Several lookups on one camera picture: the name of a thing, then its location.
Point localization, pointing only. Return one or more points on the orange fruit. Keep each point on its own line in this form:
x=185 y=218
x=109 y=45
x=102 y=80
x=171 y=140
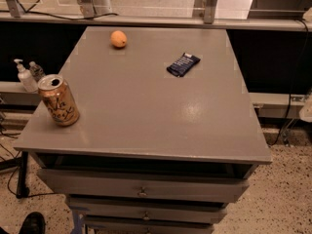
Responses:
x=118 y=39

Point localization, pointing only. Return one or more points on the dark blue rxbar wrapper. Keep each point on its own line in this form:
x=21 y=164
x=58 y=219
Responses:
x=182 y=65

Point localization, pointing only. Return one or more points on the grey drawer cabinet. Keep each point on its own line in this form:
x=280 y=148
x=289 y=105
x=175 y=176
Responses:
x=137 y=118

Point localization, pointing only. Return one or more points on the top grey drawer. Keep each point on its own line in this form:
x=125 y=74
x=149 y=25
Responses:
x=143 y=186

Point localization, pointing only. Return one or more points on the grey drawer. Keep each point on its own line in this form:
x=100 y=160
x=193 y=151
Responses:
x=146 y=211
x=147 y=227
x=143 y=186

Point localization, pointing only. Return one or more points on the orange lacroix soda can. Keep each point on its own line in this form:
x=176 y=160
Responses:
x=56 y=95

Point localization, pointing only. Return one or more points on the middle grey drawer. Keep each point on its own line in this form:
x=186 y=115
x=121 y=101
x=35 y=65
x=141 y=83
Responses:
x=146 y=211

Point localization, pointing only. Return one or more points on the small clear water bottle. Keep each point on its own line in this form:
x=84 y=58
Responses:
x=36 y=70

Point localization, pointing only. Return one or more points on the white pump sanitizer bottle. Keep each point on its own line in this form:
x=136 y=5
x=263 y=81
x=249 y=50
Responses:
x=26 y=77

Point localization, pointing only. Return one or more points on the bottom grey drawer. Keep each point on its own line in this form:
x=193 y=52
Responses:
x=147 y=227

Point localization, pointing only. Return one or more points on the black metal stand leg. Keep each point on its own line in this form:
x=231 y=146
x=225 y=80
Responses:
x=22 y=189

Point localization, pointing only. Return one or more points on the black shoe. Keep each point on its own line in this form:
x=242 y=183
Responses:
x=34 y=223

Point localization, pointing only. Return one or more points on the metal bracket right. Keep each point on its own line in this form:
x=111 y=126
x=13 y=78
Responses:
x=205 y=10

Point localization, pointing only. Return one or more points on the metal bracket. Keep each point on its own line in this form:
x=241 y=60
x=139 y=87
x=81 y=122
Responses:
x=88 y=8
x=205 y=10

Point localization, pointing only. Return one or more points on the metal bracket left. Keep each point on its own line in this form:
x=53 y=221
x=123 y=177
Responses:
x=88 y=8

